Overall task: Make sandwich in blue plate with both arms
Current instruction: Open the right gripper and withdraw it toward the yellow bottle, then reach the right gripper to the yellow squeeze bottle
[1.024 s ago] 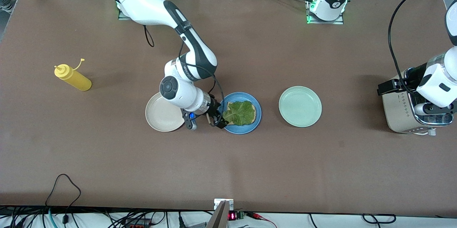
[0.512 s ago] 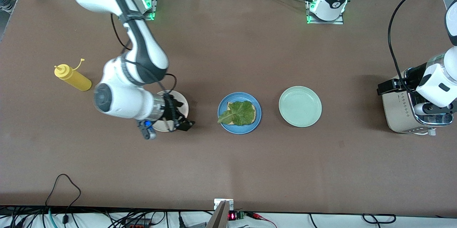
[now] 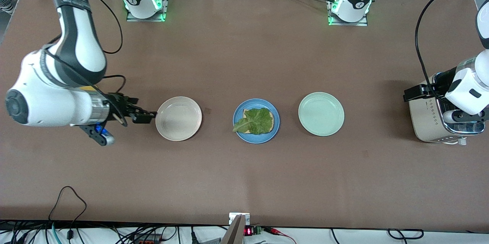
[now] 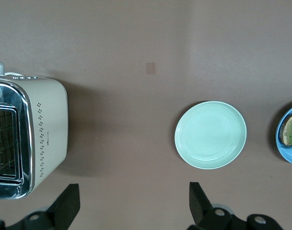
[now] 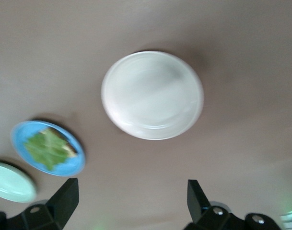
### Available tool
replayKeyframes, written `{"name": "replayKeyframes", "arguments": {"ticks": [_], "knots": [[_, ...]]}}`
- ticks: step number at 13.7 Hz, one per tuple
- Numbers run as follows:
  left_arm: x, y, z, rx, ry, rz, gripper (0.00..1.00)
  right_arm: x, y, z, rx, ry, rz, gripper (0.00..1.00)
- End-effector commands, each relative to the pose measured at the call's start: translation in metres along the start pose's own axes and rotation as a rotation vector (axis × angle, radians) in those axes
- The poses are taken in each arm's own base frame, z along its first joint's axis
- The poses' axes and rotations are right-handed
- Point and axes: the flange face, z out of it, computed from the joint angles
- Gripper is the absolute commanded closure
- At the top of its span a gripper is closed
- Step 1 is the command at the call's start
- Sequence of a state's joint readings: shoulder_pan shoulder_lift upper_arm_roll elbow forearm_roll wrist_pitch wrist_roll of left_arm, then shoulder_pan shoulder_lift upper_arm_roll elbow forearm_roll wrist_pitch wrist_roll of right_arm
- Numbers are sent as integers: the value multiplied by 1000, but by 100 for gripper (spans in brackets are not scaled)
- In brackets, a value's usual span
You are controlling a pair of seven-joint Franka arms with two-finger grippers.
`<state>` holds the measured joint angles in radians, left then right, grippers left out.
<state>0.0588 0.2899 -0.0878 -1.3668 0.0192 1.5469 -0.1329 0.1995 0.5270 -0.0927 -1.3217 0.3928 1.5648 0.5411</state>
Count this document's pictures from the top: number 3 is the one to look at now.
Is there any green lettuce leaf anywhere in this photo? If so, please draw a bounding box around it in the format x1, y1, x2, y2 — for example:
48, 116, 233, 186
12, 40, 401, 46
232, 108, 272, 135

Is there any brown bread slice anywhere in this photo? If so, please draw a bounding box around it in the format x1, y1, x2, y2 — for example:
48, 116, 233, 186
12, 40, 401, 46
243, 108, 275, 135

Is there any beige round plate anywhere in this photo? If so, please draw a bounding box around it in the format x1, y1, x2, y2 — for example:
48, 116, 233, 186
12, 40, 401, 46
155, 96, 202, 142

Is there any light green round plate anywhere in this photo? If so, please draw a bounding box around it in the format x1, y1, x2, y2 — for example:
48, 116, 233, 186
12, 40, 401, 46
298, 92, 345, 137

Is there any blue round plate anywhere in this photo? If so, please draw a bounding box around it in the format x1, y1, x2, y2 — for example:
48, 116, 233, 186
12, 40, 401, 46
233, 99, 280, 144

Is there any beige chrome toaster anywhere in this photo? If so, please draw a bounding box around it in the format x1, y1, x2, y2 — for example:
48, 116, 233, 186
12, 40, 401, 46
408, 72, 486, 146

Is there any red clip lead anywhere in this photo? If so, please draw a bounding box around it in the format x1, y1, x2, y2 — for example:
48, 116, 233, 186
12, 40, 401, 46
264, 227, 296, 244

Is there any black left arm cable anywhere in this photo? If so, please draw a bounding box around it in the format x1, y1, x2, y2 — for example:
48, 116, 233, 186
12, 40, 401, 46
382, 0, 489, 102

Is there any thin black looped cable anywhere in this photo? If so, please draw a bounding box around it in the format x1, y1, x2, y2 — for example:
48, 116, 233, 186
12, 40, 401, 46
48, 186, 87, 233

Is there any small white mount box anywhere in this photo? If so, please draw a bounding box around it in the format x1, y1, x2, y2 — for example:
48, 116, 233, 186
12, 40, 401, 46
229, 212, 251, 225

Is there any black coiled cable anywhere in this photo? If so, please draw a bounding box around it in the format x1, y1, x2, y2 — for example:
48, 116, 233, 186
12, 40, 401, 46
387, 228, 425, 240

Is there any teal cable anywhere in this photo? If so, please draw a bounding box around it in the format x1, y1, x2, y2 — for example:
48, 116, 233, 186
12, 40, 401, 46
51, 222, 62, 244

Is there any grey metal bracket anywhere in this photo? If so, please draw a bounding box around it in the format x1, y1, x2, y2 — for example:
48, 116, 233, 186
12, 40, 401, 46
221, 215, 246, 244

